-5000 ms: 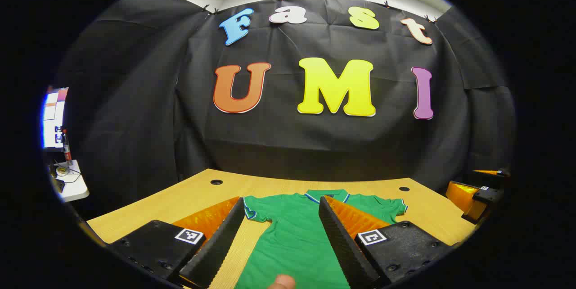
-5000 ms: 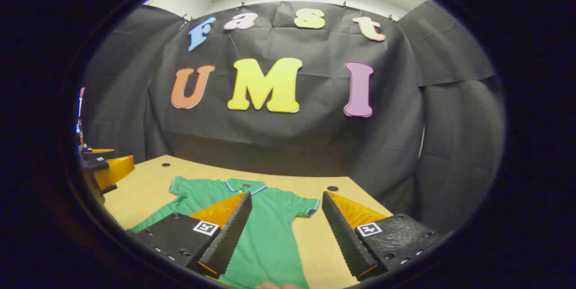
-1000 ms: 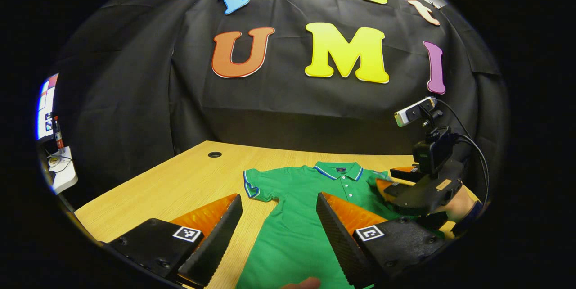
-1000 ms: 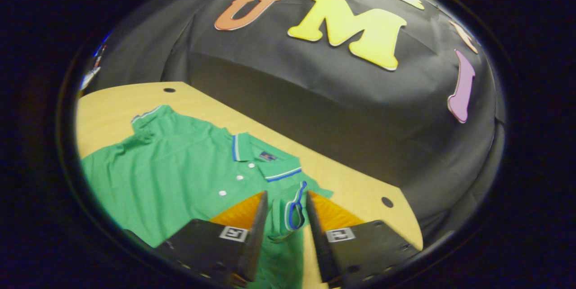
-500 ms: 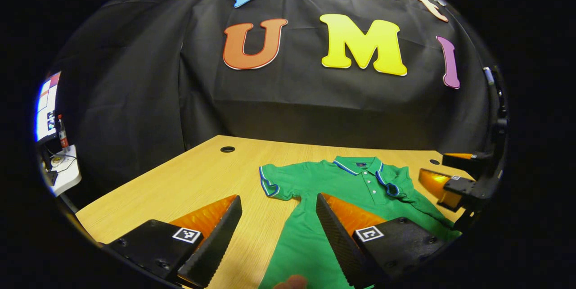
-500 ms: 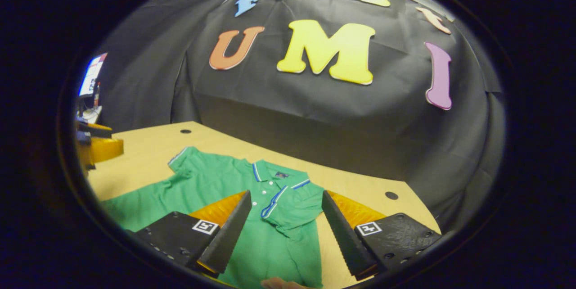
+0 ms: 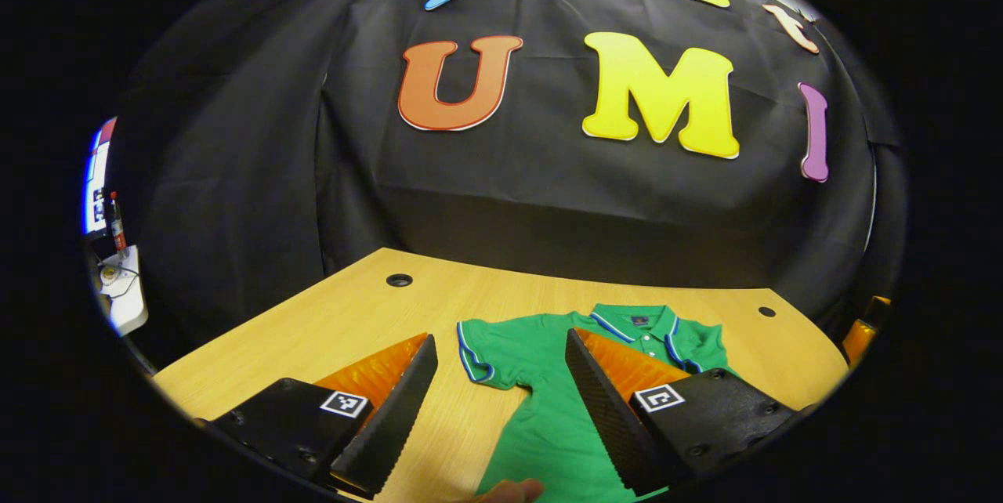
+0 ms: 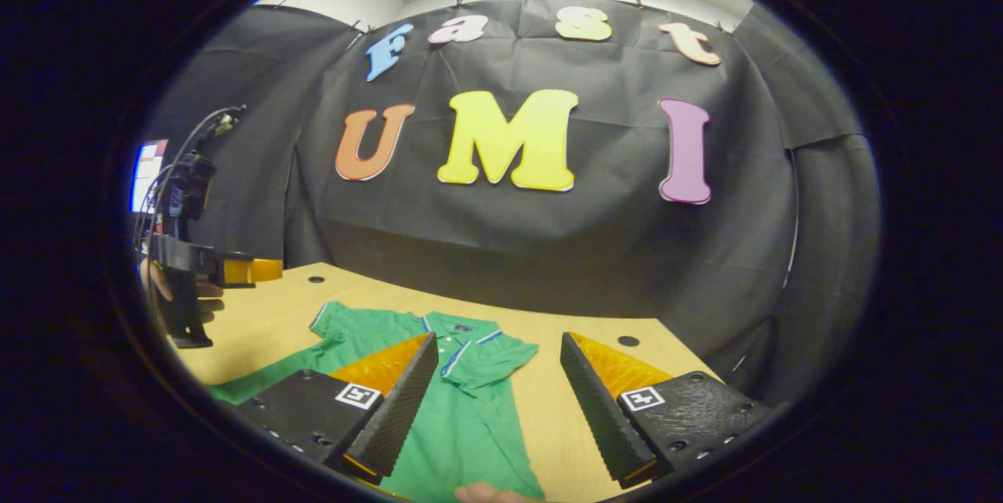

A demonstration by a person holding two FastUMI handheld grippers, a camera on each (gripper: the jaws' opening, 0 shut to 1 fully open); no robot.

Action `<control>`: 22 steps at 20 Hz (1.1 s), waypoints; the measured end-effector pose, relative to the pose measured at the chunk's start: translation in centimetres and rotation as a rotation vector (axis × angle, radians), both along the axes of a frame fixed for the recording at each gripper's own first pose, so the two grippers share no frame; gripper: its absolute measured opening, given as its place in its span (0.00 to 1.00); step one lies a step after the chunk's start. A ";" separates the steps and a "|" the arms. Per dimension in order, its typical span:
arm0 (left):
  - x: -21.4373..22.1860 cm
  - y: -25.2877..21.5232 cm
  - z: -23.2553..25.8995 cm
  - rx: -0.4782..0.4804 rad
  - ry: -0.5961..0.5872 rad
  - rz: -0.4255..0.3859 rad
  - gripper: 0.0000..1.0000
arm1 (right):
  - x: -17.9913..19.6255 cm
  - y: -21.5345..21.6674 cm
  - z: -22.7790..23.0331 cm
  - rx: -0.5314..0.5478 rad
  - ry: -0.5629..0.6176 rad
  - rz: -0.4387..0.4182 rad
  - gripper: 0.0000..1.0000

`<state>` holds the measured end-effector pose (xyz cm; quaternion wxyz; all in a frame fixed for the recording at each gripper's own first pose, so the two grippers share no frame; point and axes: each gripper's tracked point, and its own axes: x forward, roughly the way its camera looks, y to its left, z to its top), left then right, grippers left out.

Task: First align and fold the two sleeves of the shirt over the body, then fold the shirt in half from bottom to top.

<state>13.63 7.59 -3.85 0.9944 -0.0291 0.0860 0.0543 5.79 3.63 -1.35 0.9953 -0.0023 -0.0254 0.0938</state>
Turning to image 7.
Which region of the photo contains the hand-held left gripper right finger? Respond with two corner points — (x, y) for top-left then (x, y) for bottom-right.
(564, 328), (816, 498)

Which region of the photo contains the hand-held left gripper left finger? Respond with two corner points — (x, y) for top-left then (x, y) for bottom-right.
(194, 333), (440, 498)

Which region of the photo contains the green T-shirt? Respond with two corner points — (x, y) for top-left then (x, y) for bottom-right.
(457, 303), (737, 503)

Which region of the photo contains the black backdrop cloth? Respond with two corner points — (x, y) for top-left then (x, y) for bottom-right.
(102, 0), (910, 347)

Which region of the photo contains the white side shelf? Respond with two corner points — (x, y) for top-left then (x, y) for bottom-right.
(98, 244), (150, 337)

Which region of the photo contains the small red bottle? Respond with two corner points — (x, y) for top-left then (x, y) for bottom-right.
(108, 191), (128, 255)

